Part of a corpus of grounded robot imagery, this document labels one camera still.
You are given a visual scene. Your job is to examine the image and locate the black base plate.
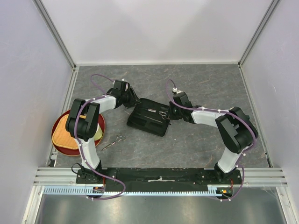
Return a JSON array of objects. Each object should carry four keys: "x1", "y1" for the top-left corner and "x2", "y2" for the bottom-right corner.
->
[{"x1": 76, "y1": 167, "x2": 243, "y2": 193}]

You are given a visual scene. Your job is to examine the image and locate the cream yellow cup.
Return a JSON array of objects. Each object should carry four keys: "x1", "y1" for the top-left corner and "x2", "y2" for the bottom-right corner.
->
[{"x1": 94, "y1": 125, "x2": 103, "y2": 141}]

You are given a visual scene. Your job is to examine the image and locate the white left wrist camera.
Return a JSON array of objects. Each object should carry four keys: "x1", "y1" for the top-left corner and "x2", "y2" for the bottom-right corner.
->
[{"x1": 123, "y1": 80, "x2": 130, "y2": 91}]

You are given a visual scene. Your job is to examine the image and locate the woven bamboo mat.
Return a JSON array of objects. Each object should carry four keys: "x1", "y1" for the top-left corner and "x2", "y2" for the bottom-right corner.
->
[{"x1": 52, "y1": 113, "x2": 78, "y2": 150}]

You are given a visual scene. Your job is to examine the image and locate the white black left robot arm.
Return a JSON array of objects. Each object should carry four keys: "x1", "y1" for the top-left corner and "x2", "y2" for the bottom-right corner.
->
[{"x1": 65, "y1": 80, "x2": 139, "y2": 183}]

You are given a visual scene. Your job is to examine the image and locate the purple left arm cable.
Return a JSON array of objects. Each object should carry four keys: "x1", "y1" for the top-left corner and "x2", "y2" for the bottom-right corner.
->
[{"x1": 73, "y1": 74, "x2": 127, "y2": 201}]

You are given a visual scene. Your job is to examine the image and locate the slotted cable duct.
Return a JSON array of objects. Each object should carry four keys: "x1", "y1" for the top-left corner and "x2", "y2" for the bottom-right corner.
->
[{"x1": 43, "y1": 185, "x2": 234, "y2": 196}]

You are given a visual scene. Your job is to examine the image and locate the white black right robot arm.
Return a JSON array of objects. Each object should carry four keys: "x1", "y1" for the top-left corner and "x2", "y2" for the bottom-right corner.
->
[{"x1": 167, "y1": 88, "x2": 258, "y2": 184}]

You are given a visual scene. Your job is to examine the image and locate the silver scissors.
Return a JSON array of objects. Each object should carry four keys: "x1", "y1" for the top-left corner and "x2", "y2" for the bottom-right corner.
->
[
  {"x1": 146, "y1": 108, "x2": 167, "y2": 119},
  {"x1": 101, "y1": 135, "x2": 126, "y2": 151}
]

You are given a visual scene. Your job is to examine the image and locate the round red tray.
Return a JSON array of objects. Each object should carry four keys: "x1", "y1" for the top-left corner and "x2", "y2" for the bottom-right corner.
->
[{"x1": 51, "y1": 110, "x2": 106, "y2": 156}]

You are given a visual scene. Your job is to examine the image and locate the black zippered tool case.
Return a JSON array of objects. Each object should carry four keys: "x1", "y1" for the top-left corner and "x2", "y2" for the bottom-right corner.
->
[{"x1": 127, "y1": 98, "x2": 170, "y2": 137}]

